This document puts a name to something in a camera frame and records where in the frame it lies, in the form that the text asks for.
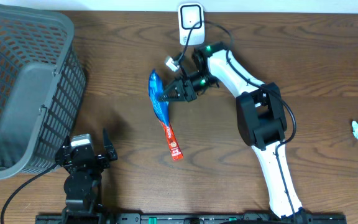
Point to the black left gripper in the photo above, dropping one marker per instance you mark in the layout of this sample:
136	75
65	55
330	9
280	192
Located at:
103	162

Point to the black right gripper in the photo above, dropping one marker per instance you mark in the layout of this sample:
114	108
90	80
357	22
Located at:
178	86

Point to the blue Oreo cookie pack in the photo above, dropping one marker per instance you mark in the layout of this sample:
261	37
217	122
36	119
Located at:
155	91

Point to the red Nescafe stick sachet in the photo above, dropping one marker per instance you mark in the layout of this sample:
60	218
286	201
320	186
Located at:
172	142

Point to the white barcode scanner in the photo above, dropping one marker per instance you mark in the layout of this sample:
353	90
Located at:
190	22

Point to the grey plastic mesh basket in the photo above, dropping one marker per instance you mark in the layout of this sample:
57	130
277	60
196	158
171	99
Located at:
41	88

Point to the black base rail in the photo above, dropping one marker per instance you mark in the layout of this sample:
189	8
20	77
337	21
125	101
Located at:
135	218

